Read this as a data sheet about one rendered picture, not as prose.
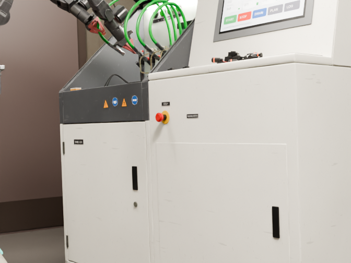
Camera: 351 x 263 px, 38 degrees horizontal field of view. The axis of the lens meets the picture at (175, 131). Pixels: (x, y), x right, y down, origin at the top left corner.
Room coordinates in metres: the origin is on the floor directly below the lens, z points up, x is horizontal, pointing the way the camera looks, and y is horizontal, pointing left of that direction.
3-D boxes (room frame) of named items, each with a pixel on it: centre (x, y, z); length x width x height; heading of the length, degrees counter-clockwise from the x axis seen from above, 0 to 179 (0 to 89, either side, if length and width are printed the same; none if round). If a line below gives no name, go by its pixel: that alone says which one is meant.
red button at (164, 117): (2.00, 0.05, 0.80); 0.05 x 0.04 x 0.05; 43
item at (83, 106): (2.36, 0.33, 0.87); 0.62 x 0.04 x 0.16; 43
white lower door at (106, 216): (2.35, 0.34, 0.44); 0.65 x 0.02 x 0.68; 43
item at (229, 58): (1.88, -0.24, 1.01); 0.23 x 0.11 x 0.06; 43
